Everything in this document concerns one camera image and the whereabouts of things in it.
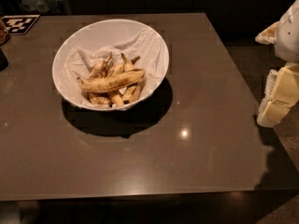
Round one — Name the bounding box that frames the banana lower left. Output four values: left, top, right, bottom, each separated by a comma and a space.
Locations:
88, 92, 111, 105

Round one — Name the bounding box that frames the banana upper left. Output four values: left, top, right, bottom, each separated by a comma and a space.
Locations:
90, 53, 112, 78

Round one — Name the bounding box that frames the white bowl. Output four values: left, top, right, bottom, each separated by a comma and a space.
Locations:
52, 19, 169, 112

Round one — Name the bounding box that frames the banana upper right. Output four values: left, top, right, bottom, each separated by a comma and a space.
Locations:
107, 53, 140, 77

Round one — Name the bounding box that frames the black white fiducial marker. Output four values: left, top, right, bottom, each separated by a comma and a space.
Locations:
1, 15, 39, 35

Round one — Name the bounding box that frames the banana lower right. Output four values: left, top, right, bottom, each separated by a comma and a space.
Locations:
122, 81, 142, 104

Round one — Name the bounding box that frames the white paper liner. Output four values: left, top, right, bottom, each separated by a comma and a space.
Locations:
59, 28, 168, 111

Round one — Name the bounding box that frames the banana lower middle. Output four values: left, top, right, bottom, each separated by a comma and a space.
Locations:
107, 91, 124, 106

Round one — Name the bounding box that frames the large top banana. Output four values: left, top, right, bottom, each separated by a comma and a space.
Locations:
77, 69, 146, 93

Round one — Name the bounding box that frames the brown object left edge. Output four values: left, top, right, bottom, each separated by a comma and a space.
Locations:
0, 21, 10, 46

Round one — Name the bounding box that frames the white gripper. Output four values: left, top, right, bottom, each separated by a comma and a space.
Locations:
255, 0, 299, 128

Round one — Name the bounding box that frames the dark object left edge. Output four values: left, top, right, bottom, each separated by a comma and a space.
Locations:
0, 49, 8, 71

